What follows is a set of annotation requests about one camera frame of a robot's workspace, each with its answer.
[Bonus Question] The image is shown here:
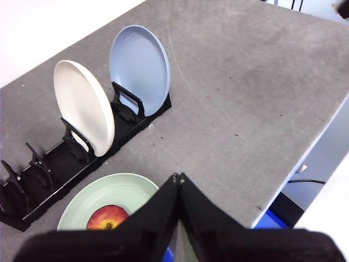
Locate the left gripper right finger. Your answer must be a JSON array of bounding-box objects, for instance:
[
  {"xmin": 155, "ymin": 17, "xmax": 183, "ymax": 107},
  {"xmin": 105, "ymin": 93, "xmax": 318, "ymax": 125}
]
[{"xmin": 179, "ymin": 172, "xmax": 348, "ymax": 262}]

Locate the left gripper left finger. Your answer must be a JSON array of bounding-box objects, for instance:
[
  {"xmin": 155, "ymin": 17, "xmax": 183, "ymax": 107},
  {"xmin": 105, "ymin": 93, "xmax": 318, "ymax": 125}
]
[{"xmin": 12, "ymin": 172, "xmax": 180, "ymax": 262}]

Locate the red yellow apple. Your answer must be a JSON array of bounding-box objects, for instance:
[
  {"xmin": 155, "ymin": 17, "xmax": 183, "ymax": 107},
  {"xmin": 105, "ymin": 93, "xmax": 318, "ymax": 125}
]
[{"xmin": 86, "ymin": 205, "xmax": 129, "ymax": 231}]

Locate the green plate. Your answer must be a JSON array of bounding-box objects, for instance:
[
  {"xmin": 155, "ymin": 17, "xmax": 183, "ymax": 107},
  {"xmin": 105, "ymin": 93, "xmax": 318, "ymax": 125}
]
[{"xmin": 57, "ymin": 172, "xmax": 160, "ymax": 231}]

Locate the black plate rack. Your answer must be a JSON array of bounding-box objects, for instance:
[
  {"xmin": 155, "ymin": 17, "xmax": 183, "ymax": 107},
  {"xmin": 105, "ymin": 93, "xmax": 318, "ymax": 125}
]
[{"xmin": 0, "ymin": 81, "xmax": 172, "ymax": 233}]

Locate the cream plate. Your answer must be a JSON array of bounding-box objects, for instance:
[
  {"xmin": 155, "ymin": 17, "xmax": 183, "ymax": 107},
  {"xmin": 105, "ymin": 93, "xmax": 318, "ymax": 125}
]
[{"xmin": 53, "ymin": 59, "xmax": 115, "ymax": 158}]

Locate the blue plate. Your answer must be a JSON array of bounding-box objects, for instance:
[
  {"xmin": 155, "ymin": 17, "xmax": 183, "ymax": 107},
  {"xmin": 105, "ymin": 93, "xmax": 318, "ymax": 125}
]
[{"xmin": 109, "ymin": 24, "xmax": 172, "ymax": 117}]

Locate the blue box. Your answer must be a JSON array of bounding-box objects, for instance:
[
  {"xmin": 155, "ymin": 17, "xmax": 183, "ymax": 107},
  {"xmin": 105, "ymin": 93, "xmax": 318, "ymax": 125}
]
[{"xmin": 256, "ymin": 209, "xmax": 297, "ymax": 230}]

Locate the white panel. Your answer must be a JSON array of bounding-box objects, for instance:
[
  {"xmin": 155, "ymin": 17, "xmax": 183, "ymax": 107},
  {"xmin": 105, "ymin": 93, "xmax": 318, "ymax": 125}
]
[{"xmin": 294, "ymin": 152, "xmax": 349, "ymax": 231}]

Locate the black cable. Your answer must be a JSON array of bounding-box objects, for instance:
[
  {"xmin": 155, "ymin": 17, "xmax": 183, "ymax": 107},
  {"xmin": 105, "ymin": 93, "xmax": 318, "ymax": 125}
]
[{"xmin": 287, "ymin": 178, "xmax": 327, "ymax": 185}]

